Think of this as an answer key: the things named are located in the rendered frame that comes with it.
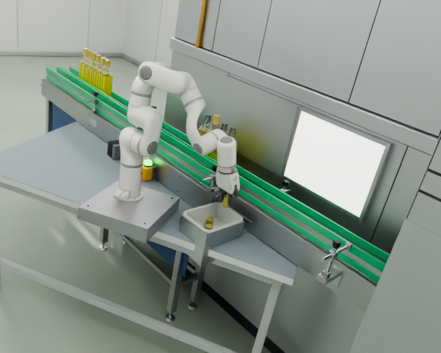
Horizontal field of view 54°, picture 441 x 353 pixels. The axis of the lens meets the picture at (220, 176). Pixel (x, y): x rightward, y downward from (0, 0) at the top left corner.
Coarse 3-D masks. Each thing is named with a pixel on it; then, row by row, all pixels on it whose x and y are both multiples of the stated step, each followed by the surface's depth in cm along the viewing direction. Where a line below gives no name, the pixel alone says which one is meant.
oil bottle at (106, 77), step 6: (108, 60) 266; (108, 66) 268; (102, 72) 270; (108, 72) 269; (102, 78) 271; (108, 78) 270; (102, 84) 272; (108, 84) 272; (102, 90) 273; (108, 90) 274
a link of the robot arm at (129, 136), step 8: (128, 128) 181; (136, 128) 183; (120, 136) 181; (128, 136) 179; (136, 136) 177; (120, 144) 182; (128, 144) 179; (136, 144) 176; (120, 152) 184; (128, 152) 182; (136, 152) 179; (120, 160) 185; (128, 160) 183; (136, 160) 184
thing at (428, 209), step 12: (432, 156) 116; (432, 168) 116; (432, 180) 117; (420, 192) 120; (432, 192) 117; (420, 204) 120; (432, 204) 118; (408, 216) 123; (420, 216) 121; (432, 216) 119; (432, 228) 119
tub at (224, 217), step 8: (200, 208) 189; (208, 208) 193; (216, 208) 197; (224, 208) 195; (192, 216) 188; (200, 216) 191; (208, 216) 195; (216, 216) 198; (224, 216) 195; (232, 216) 191; (240, 216) 189; (200, 224) 190; (216, 224) 193; (224, 224) 194; (232, 224) 182; (208, 232) 174
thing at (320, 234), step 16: (80, 80) 288; (240, 176) 196; (240, 192) 197; (256, 192) 190; (272, 208) 185; (288, 208) 178; (288, 224) 180; (304, 224) 174; (320, 224) 169; (320, 240) 170; (352, 256) 161; (368, 256) 156; (368, 272) 157
